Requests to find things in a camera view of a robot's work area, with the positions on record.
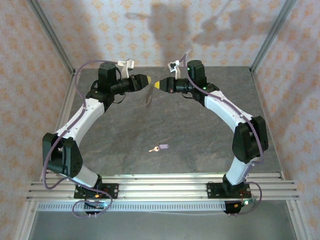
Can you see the aluminium frame post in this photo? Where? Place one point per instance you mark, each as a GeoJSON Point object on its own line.
{"type": "Point", "coordinates": [274, 32]}
{"type": "Point", "coordinates": [50, 32]}

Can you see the small brass key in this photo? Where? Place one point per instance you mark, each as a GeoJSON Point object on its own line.
{"type": "Point", "coordinates": [155, 149]}

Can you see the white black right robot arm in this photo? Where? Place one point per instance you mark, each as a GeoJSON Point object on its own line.
{"type": "Point", "coordinates": [225, 107]}

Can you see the aluminium side rail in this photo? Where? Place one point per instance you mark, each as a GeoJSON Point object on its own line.
{"type": "Point", "coordinates": [70, 100]}

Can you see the grey metal lower shelf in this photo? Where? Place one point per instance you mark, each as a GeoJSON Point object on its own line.
{"type": "Point", "coordinates": [162, 227]}

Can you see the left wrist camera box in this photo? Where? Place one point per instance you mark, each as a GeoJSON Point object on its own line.
{"type": "Point", "coordinates": [129, 63]}

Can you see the aluminium lower frame bar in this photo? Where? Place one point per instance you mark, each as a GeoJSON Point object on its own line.
{"type": "Point", "coordinates": [298, 220]}
{"type": "Point", "coordinates": [25, 222]}

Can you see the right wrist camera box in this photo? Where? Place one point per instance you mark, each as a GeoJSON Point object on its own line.
{"type": "Point", "coordinates": [172, 66]}

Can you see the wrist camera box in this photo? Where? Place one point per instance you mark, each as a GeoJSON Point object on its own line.
{"type": "Point", "coordinates": [172, 66]}
{"type": "Point", "coordinates": [129, 63]}

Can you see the small electronics board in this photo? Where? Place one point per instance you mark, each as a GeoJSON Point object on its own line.
{"type": "Point", "coordinates": [96, 205]}
{"type": "Point", "coordinates": [236, 206]}

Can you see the purple plastic key tag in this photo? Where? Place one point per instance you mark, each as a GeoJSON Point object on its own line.
{"type": "Point", "coordinates": [164, 146]}

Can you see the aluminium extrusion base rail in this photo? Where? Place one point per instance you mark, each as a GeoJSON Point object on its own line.
{"type": "Point", "coordinates": [162, 190]}

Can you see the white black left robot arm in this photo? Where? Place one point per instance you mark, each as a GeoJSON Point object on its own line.
{"type": "Point", "coordinates": [82, 117]}

